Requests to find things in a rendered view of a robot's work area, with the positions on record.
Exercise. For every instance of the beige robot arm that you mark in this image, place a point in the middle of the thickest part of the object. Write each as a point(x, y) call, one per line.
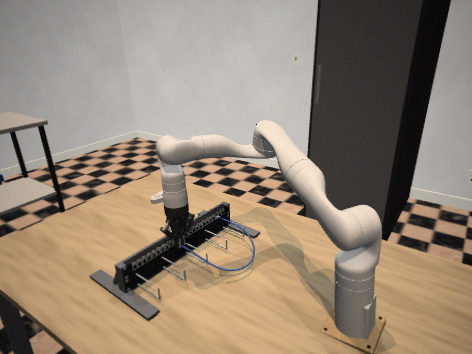
point(349, 229)

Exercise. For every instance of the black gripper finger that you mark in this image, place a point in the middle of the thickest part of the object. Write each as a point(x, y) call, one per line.
point(185, 228)
point(176, 236)

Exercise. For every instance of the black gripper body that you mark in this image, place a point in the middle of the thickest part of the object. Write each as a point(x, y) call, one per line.
point(174, 214)

